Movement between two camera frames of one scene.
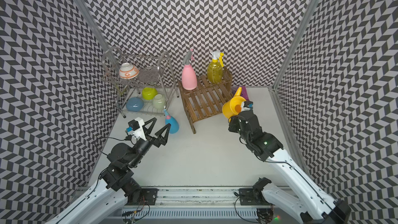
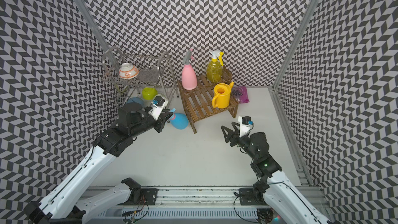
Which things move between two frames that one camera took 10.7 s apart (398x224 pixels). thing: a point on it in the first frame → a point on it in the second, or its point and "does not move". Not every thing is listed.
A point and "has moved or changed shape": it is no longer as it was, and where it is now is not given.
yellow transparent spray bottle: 214,68 does not move
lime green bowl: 148,93 does not move
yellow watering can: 233,107 → 221,99
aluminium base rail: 193,205 does not move
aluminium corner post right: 274,89 does not move
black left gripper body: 146,145 → 157,125
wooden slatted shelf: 208,98 does not move
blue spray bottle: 169,119 has moved or changed shape
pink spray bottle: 189,80 does not move
